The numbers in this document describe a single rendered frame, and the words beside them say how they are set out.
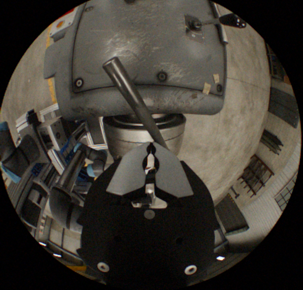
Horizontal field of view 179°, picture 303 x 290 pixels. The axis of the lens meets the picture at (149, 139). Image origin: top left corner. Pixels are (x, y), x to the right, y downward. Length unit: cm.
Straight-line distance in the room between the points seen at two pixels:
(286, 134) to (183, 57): 664
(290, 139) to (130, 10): 680
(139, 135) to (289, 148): 688
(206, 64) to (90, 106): 27
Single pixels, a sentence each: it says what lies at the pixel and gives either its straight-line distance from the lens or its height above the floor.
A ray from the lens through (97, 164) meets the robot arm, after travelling 55.
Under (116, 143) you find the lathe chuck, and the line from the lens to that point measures 28.
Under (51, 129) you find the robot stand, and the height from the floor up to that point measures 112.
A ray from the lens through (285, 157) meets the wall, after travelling 705.
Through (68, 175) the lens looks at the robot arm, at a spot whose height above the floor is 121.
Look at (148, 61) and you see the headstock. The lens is 20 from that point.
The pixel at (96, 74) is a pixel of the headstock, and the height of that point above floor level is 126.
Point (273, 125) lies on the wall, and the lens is 679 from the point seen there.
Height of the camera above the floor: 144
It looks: 58 degrees down
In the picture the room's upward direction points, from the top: 162 degrees clockwise
